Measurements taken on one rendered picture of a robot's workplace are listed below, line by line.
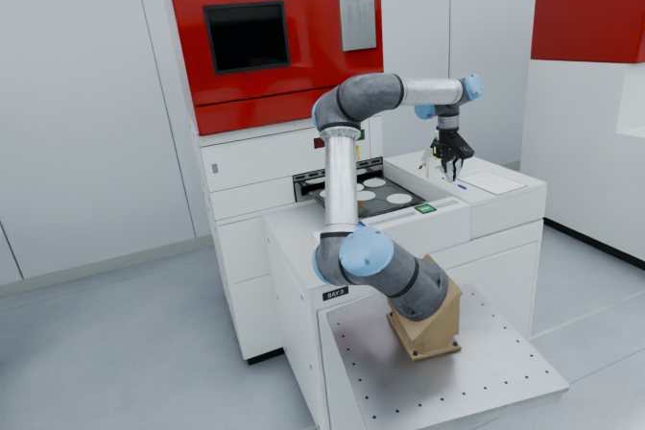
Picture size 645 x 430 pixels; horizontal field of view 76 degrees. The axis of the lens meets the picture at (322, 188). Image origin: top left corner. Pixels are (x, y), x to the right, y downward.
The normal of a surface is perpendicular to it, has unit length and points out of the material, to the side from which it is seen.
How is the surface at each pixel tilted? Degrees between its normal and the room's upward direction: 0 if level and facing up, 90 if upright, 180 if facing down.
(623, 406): 0
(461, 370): 0
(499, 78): 90
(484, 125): 90
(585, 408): 0
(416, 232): 90
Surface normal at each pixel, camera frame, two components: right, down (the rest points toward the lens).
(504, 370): -0.09, -0.93
